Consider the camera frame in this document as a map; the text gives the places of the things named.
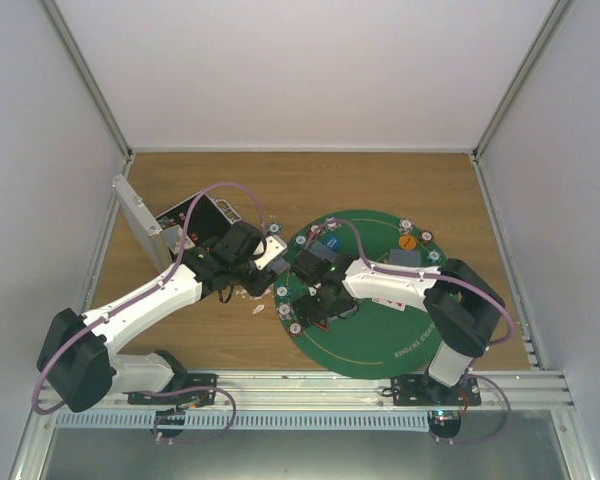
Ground orange big blind button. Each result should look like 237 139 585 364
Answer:
398 234 418 251

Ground blue playing card deck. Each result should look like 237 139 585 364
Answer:
269 258 290 275

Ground blue 50 chips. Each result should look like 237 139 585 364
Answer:
275 285 292 301
293 235 307 248
428 250 441 263

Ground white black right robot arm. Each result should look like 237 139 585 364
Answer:
288 251 512 405

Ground blue orange 10 chip stack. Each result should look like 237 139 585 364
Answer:
324 217 340 231

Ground silver aluminium poker case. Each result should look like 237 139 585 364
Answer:
113 175 241 271

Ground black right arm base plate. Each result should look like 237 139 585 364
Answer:
382 373 482 407

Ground grey slotted cable duct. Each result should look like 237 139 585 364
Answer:
56 409 429 433

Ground blue small blind button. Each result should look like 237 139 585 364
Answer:
324 235 341 251

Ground round green poker mat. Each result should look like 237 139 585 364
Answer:
274 209 447 379

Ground face-up red hearts card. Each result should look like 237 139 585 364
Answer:
372 298 406 311

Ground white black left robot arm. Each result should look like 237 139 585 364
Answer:
32 221 287 415

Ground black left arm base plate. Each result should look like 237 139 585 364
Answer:
127 372 218 408

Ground blue green 50 chip stack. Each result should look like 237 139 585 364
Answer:
268 222 281 234

